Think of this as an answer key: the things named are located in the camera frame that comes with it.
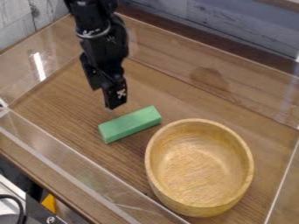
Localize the clear acrylic enclosure walls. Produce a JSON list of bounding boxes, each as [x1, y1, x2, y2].
[[0, 17, 299, 224]]

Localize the brown wooden bowl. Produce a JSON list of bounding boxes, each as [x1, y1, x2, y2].
[[144, 118, 255, 218]]

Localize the green rectangular block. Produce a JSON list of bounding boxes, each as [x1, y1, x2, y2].
[[97, 106, 161, 144]]

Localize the yellow and black device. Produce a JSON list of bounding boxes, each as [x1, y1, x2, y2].
[[24, 194, 84, 224]]

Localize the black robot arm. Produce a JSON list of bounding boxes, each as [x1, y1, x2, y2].
[[63, 0, 128, 109]]

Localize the black cable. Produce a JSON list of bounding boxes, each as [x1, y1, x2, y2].
[[0, 193, 26, 224]]

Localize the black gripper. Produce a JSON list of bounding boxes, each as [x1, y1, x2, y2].
[[79, 20, 131, 110]]

